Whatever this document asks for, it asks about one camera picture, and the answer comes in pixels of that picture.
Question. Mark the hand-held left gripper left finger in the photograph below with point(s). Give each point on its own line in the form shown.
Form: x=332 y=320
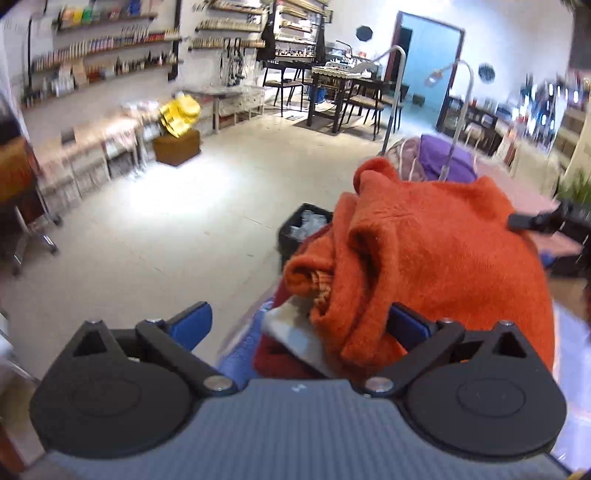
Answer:
x=194 y=321

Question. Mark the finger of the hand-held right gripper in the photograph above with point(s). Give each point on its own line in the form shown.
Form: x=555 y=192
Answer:
x=535 y=221

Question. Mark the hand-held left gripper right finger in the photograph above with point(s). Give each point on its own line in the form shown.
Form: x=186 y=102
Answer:
x=408 y=326

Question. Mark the orange knit sweater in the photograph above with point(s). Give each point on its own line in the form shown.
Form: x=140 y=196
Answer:
x=438 y=254

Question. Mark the green potted plant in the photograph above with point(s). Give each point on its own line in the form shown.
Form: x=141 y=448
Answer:
x=577 y=187

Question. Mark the cream drawer cabinet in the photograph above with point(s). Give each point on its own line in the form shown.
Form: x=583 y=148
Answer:
x=572 y=138

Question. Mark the dark red buttoned cardigan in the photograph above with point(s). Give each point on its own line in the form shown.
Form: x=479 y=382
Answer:
x=277 y=360

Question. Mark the white polka dot cloth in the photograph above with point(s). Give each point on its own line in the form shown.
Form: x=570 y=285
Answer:
x=295 y=332

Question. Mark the purple cloth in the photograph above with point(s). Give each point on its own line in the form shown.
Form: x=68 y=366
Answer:
x=443 y=157

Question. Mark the dark low console table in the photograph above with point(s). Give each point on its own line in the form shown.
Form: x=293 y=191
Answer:
x=471 y=122

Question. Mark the black trash bin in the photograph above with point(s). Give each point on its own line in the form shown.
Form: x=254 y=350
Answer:
x=288 y=240

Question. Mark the white gooseneck floor lamp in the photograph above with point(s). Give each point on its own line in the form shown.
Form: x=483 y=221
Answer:
x=399 y=92
x=466 y=92

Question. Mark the brown stool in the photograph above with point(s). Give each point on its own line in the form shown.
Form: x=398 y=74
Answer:
x=178 y=147

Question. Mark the white low drawer units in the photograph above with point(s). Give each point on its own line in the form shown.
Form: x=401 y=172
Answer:
x=87 y=161

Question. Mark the black wooden chair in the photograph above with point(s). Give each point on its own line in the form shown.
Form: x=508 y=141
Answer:
x=369 y=104

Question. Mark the yellow bundle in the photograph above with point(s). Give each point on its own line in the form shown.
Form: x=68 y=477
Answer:
x=180 y=113

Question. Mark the office chair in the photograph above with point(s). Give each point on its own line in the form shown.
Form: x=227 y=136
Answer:
x=18 y=184

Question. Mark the black table with lace cloth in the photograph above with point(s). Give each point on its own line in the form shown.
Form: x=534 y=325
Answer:
x=341 y=78

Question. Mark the black display rack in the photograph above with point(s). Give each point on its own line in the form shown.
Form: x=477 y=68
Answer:
x=295 y=32

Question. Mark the dark round wall ornament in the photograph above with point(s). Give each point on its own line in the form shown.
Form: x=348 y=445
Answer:
x=485 y=72
x=364 y=33

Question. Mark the wall display shelves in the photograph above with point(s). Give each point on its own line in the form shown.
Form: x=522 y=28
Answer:
x=106 y=46

